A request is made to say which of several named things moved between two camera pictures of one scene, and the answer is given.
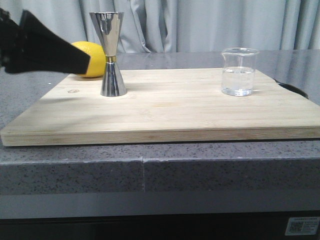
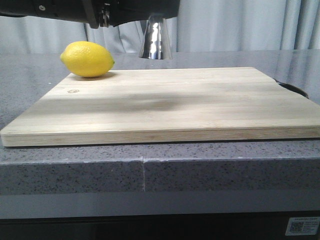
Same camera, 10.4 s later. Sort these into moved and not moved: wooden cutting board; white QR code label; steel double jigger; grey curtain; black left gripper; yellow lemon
Moved: steel double jigger; black left gripper
Not moved: wooden cutting board; grey curtain; white QR code label; yellow lemon
